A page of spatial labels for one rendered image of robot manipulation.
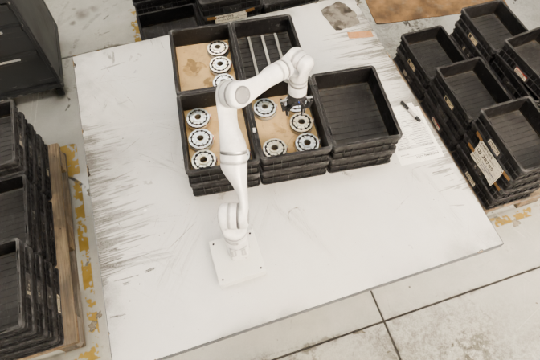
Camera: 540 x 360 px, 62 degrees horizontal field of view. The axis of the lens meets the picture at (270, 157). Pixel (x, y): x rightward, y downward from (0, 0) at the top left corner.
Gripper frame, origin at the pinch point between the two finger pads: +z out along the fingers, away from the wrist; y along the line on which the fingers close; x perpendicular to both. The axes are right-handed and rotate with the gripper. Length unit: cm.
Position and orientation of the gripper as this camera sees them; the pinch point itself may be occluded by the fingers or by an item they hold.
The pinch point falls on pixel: (295, 112)
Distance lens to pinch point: 191.9
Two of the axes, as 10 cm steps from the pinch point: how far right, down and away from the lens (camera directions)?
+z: -0.1, 5.2, 8.6
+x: -1.7, -8.4, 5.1
